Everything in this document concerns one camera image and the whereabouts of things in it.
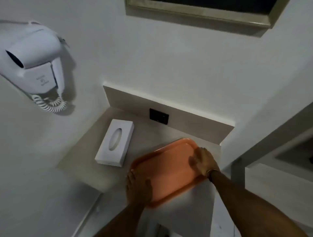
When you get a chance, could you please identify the person's right hand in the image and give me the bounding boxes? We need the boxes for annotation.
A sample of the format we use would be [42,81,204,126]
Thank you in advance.
[188,147,220,178]

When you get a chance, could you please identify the person's left hand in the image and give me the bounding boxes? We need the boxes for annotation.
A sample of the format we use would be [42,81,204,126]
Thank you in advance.
[125,169,153,208]

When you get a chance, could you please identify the orange plastic tray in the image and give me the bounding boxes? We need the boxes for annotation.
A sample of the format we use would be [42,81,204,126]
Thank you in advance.
[130,138,208,208]

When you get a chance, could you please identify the person's left forearm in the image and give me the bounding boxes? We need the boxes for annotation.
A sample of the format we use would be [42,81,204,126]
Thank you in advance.
[94,203,147,237]

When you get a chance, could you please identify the person's right forearm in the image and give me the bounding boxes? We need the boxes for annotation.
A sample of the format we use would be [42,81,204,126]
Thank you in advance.
[209,170,309,237]

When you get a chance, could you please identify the dark wristwatch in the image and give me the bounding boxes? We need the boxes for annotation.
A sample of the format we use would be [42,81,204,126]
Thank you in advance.
[207,169,220,181]

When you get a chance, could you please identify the beige backsplash panel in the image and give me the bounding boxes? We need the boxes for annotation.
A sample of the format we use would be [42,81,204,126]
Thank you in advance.
[103,85,235,146]

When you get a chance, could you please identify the white tissue box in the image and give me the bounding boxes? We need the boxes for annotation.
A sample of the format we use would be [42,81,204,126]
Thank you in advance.
[95,119,134,168]

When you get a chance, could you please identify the silver-framed mirror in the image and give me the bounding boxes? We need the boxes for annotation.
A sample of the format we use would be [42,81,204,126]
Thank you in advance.
[125,0,291,29]

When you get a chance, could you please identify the black wall socket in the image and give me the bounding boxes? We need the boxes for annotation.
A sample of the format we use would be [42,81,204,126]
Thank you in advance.
[149,108,169,125]

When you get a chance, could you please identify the grey door frame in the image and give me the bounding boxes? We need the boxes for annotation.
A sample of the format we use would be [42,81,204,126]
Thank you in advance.
[230,101,313,182]

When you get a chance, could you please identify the white coiled dryer cord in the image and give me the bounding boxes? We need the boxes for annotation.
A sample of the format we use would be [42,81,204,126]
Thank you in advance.
[32,87,67,113]

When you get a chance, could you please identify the white wall-mounted hair dryer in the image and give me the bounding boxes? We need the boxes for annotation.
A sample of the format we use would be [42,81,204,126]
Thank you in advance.
[0,21,70,96]

